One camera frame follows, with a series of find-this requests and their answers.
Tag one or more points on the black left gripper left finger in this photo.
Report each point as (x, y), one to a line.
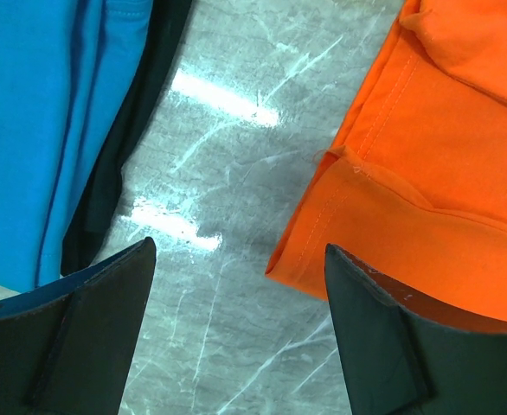
(67, 347)

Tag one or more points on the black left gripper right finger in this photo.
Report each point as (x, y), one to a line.
(404, 352)

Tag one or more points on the orange t-shirt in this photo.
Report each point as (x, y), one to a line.
(415, 182)

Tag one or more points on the folded blue t-shirt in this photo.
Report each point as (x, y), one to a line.
(65, 69)

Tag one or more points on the folded black t-shirt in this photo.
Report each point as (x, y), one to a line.
(93, 217)

